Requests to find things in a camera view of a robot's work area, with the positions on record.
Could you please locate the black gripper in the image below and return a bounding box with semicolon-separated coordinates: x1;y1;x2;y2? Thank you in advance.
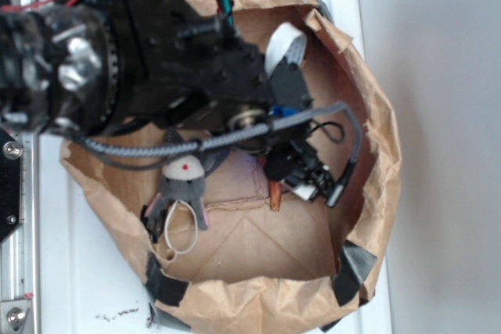
225;42;333;194

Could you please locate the orange spiral sea shell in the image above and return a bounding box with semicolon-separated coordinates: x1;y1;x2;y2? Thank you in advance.
269;181;283;212

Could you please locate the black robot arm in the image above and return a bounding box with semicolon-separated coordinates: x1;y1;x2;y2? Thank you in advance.
1;0;337;199

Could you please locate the grey plush mouse toy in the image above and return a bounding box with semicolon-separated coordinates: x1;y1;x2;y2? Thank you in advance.
140;146;231;255

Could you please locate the brown paper bag tray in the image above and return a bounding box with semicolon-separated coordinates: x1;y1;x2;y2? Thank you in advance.
61;0;402;333

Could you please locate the white ribbon cable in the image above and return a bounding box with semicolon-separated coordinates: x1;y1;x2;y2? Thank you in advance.
265;22;308;75

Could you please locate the grey braided cable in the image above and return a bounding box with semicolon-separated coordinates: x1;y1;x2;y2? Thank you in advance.
84;102;363;208

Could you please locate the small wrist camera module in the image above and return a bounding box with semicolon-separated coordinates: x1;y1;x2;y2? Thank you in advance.
281;154;335;201

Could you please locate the black mounting bracket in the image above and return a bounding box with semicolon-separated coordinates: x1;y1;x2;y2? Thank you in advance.
0;128;23;245

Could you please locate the aluminium frame rail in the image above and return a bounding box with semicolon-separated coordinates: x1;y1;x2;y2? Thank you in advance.
0;0;41;334

